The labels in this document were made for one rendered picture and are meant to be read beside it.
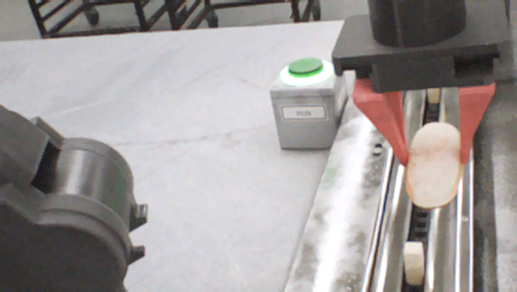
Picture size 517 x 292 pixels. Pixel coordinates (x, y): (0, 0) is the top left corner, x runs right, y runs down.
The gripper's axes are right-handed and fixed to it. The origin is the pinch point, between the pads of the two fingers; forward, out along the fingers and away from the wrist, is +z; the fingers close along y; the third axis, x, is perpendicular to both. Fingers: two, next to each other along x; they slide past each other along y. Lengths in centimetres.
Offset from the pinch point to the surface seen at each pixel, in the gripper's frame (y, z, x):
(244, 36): 33, 12, -53
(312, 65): 14.1, 3.8, -23.1
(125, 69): 49, 11, -43
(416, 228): 2.6, 10.6, -4.4
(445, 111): 0.7, 10.0, -22.3
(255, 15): 118, 94, -283
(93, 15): 217, 83, -285
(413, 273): 2.3, 9.5, 2.0
